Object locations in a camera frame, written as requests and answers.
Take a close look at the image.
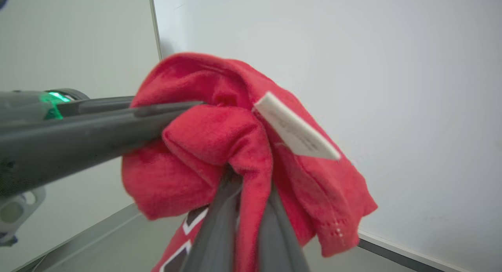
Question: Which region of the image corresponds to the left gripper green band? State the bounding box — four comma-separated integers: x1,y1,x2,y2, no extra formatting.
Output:
0,88,205,199

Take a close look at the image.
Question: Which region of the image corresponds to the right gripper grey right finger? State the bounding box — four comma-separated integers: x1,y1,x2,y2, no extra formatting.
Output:
258,186,311,272

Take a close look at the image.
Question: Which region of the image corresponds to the red garment with white label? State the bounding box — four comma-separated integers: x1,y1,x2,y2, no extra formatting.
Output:
121,52,378,272

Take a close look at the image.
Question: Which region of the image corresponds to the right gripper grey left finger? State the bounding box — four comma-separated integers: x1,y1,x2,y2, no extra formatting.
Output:
182,171,243,272

